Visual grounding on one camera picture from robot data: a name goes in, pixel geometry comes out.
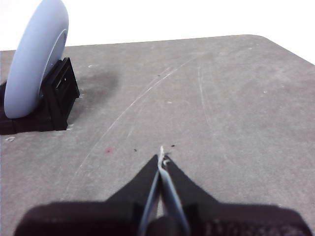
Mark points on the blue plate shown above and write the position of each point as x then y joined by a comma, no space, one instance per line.
29,68

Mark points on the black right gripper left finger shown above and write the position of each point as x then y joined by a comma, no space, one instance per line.
103,216

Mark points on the black plate rack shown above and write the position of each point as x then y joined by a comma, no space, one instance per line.
61,103

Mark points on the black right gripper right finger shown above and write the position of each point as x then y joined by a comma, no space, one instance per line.
221,218

